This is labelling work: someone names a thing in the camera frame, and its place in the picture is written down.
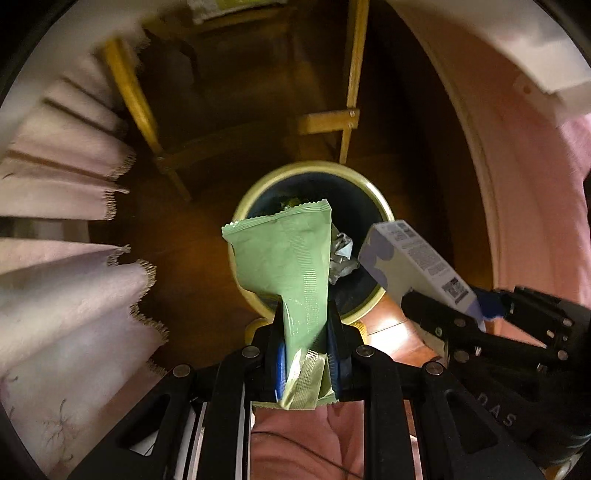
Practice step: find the light green wrapper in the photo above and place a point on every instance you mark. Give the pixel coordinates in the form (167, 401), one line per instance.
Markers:
(286, 258)

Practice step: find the pink bed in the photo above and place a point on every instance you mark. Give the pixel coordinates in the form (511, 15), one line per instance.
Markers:
(531, 207)

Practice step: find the blue trash bin yellow rim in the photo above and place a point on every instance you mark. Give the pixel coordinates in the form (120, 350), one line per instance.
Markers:
(300, 177)

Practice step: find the yellow slipper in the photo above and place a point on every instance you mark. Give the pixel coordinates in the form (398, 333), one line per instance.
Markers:
(361, 328)
(253, 328)

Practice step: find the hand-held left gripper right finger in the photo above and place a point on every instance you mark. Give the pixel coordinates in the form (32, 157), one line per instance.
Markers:
(334, 364)

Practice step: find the white purple box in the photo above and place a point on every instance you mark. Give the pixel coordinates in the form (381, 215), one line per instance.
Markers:
(406, 258)

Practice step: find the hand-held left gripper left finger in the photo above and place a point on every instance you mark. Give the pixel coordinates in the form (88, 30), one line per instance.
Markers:
(279, 369)

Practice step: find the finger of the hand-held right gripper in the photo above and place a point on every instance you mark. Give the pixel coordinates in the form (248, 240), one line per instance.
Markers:
(491, 304)
(434, 318)

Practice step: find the crumpled silver foil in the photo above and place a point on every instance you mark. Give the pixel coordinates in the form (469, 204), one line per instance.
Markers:
(344, 254)

